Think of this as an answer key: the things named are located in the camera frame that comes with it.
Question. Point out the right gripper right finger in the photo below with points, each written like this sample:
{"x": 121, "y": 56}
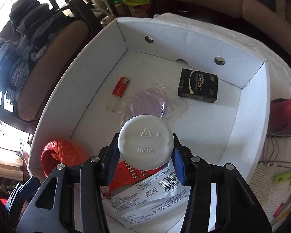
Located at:
{"x": 237, "y": 208}

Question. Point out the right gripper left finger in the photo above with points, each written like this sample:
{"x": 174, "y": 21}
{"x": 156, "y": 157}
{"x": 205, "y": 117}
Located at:
{"x": 52, "y": 207}

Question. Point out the white plastic pill bottle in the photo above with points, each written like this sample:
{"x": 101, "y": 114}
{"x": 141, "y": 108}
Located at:
{"x": 145, "y": 142}

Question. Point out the white printed sachet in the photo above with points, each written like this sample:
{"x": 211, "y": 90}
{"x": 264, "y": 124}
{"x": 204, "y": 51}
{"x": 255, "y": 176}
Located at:
{"x": 148, "y": 199}

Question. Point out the red plastic grater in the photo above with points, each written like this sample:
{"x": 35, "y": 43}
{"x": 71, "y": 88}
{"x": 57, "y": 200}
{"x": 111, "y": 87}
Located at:
{"x": 127, "y": 175}

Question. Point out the striped white tablecloth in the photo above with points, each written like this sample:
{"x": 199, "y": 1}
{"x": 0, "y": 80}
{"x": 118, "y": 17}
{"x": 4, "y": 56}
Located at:
{"x": 271, "y": 181}

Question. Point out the red transparent lighter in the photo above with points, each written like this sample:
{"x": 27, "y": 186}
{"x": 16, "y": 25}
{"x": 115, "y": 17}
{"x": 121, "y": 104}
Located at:
{"x": 117, "y": 93}

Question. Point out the dark red handbag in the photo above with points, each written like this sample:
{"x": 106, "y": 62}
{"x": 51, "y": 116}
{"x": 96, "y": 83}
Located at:
{"x": 280, "y": 117}

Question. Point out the black Carefree packet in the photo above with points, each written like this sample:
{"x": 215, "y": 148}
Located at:
{"x": 198, "y": 85}

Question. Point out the purple sponge in plastic bag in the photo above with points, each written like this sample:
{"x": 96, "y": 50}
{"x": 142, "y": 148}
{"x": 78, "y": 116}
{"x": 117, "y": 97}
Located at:
{"x": 155, "y": 99}

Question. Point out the white cardboard box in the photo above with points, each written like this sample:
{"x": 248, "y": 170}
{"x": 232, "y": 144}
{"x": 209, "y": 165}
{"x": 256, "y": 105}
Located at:
{"x": 231, "y": 130}

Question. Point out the chair with folded clothes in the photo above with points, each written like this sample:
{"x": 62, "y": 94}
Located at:
{"x": 37, "y": 45}

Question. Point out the brown sofa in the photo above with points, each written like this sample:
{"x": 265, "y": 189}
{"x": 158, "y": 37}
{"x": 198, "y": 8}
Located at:
{"x": 268, "y": 21}

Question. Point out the red plastic string ball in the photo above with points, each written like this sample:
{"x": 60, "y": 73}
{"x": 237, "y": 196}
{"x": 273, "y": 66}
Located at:
{"x": 61, "y": 151}

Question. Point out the green handled peeler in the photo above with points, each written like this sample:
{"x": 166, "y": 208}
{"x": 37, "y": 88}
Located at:
{"x": 282, "y": 177}

